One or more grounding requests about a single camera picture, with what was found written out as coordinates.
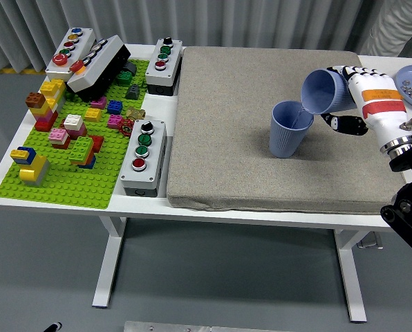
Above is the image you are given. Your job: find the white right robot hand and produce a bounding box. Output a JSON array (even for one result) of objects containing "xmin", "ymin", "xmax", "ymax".
[{"xmin": 319, "ymin": 64, "xmax": 412, "ymax": 148}]

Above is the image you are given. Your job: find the blue ribbed plastic cup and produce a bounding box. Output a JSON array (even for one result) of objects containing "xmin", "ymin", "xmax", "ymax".
[
  {"xmin": 268, "ymin": 100, "xmax": 315, "ymax": 159},
  {"xmin": 300, "ymin": 68, "xmax": 359, "ymax": 116}
]

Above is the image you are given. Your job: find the blue plate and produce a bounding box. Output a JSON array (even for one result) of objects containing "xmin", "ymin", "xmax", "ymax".
[{"xmin": 395, "ymin": 64, "xmax": 412, "ymax": 112}]

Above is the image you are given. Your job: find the person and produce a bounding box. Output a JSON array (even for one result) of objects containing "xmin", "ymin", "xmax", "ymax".
[{"xmin": 357, "ymin": 0, "xmax": 412, "ymax": 58}]

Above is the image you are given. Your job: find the white table leg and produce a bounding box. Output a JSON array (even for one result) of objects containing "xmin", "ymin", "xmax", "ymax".
[
  {"xmin": 91, "ymin": 216, "xmax": 127, "ymax": 308},
  {"xmin": 333, "ymin": 229, "xmax": 369, "ymax": 324}
]

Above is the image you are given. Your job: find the silver metal plate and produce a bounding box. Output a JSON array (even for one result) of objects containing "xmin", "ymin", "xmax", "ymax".
[{"xmin": 123, "ymin": 320, "xmax": 297, "ymax": 332}]

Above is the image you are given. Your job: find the green studded baseplate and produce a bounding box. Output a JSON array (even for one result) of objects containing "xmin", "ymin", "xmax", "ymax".
[{"xmin": 0, "ymin": 58, "xmax": 151, "ymax": 210}]

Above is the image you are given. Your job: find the grey-brown fabric mat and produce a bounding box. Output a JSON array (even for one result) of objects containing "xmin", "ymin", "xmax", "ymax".
[{"xmin": 165, "ymin": 46, "xmax": 411, "ymax": 215}]

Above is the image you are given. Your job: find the blue yellow brick duck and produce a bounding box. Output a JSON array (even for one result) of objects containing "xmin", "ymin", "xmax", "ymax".
[{"xmin": 9, "ymin": 146, "xmax": 51, "ymax": 187}]

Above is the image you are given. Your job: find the green-topped brick stack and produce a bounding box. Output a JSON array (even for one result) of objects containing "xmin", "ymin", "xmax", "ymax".
[{"xmin": 68, "ymin": 135, "xmax": 105, "ymax": 170}]

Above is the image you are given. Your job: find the pink-topped brick stack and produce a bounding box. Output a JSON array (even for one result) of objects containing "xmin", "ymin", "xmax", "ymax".
[{"xmin": 48, "ymin": 127, "xmax": 71, "ymax": 150}]

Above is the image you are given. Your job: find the four-button grey control box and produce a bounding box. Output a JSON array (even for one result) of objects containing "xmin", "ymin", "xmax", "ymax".
[
  {"xmin": 144, "ymin": 37, "xmax": 184, "ymax": 97},
  {"xmin": 119, "ymin": 119, "xmax": 168, "ymax": 199}
]

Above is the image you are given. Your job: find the grey pleated curtain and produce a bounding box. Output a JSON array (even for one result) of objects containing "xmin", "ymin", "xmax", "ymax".
[{"xmin": 0, "ymin": 0, "xmax": 380, "ymax": 74}]

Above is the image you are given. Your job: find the white-topped brick stack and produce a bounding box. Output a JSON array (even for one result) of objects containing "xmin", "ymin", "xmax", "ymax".
[{"xmin": 62, "ymin": 113, "xmax": 88, "ymax": 139}]

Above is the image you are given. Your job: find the red toy gear flower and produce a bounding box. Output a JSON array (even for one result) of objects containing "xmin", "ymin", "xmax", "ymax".
[{"xmin": 118, "ymin": 118, "xmax": 135, "ymax": 136}]

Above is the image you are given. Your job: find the brown-topped brick tower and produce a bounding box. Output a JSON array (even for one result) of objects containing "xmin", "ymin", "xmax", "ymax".
[{"xmin": 24, "ymin": 91, "xmax": 59, "ymax": 133}]

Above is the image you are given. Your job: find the blue toy brick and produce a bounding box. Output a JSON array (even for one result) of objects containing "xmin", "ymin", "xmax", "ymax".
[{"xmin": 106, "ymin": 99, "xmax": 125, "ymax": 116}]

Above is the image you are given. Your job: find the tan toy piece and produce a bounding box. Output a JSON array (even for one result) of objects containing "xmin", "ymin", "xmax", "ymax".
[{"xmin": 124, "ymin": 107, "xmax": 147, "ymax": 121}]

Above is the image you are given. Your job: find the yellow white brick stack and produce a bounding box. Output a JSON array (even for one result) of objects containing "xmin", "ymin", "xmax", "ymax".
[{"xmin": 39, "ymin": 78, "xmax": 67, "ymax": 113}]

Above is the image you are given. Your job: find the yellow black floor tape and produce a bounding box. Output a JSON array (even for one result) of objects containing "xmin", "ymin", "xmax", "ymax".
[{"xmin": 0, "ymin": 67, "xmax": 48, "ymax": 75}]

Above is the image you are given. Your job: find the tilted white black-based button box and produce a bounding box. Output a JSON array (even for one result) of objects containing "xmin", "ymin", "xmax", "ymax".
[{"xmin": 66, "ymin": 34, "xmax": 132, "ymax": 103}]

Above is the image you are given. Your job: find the five-button white control box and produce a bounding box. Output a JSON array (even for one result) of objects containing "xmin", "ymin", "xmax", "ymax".
[{"xmin": 44, "ymin": 26, "xmax": 97, "ymax": 83}]

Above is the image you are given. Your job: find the grey bracket under table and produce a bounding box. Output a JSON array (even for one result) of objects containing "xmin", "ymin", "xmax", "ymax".
[{"xmin": 356, "ymin": 232, "xmax": 384, "ymax": 250}]

